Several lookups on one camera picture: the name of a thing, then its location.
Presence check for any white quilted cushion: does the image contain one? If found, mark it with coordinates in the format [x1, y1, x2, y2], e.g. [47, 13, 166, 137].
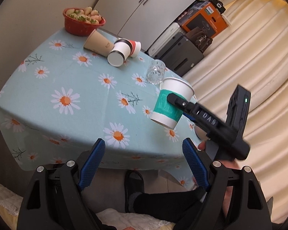
[0, 184, 175, 229]

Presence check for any blue daisy tablecloth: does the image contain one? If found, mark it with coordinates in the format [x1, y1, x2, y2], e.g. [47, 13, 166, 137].
[0, 30, 199, 190]

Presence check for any person's right hand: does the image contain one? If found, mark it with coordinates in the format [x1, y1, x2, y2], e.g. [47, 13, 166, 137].
[198, 140, 242, 219]

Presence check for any white double-door cabinet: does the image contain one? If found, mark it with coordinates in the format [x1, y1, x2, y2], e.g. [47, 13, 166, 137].
[95, 0, 195, 50]

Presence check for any orange Philips cardboard box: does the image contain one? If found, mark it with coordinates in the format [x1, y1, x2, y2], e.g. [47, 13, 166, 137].
[175, 1, 228, 38]

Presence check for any red bowl of strawberries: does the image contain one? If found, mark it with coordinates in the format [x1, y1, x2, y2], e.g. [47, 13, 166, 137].
[63, 8, 106, 36]

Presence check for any brown leather handbag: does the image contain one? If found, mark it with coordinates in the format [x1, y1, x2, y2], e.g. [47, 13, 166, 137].
[186, 27, 213, 53]

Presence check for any cream pleated curtain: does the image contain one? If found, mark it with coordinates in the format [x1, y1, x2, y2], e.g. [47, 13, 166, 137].
[184, 0, 288, 223]

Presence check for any red-banded white paper cup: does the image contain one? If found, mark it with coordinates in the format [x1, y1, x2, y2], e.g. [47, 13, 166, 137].
[129, 40, 141, 58]

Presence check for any brown kraft paper cup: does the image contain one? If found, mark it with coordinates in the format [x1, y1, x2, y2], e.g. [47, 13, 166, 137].
[84, 29, 114, 57]

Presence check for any clear cut-glass tumbler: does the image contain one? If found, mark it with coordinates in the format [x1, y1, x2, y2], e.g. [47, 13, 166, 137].
[146, 60, 166, 85]

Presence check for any dark grey suitcase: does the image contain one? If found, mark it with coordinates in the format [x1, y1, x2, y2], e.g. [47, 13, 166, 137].
[154, 32, 204, 77]

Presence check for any green-banded white paper cup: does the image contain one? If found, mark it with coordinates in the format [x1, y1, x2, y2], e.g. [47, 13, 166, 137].
[150, 77, 194, 130]

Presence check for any black camera bag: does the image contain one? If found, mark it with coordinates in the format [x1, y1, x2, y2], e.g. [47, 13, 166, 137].
[204, 0, 226, 15]

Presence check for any black-banded white paper cup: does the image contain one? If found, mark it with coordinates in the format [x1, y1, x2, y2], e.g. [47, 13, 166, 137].
[107, 39, 132, 67]

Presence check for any white ribbed suitcase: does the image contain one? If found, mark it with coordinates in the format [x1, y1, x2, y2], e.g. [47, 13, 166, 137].
[146, 22, 186, 57]

